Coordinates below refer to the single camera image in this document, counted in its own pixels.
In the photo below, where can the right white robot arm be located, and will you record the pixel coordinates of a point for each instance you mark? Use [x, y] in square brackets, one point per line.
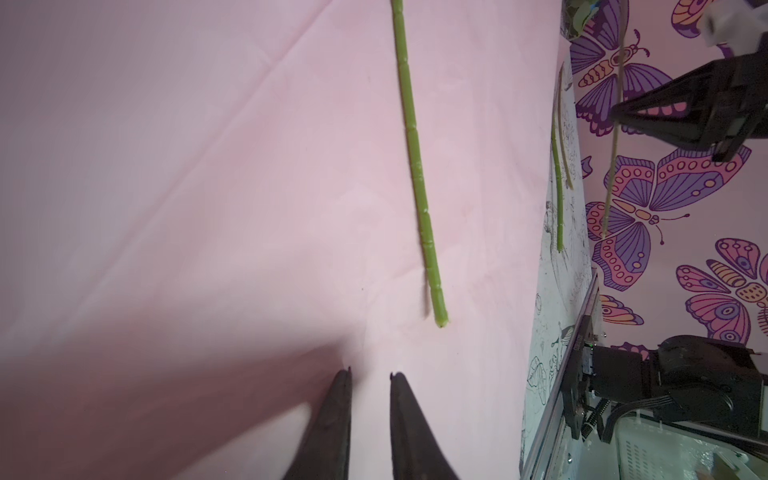
[711, 380]

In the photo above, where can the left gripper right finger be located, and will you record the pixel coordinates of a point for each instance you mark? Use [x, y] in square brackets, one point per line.
[414, 449]

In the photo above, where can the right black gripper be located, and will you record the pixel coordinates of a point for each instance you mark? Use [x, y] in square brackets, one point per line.
[680, 112]

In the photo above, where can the pink purple wrapping paper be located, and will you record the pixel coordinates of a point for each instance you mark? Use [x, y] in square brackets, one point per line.
[207, 211]

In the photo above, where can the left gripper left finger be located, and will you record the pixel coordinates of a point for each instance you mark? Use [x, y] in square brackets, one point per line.
[325, 453]

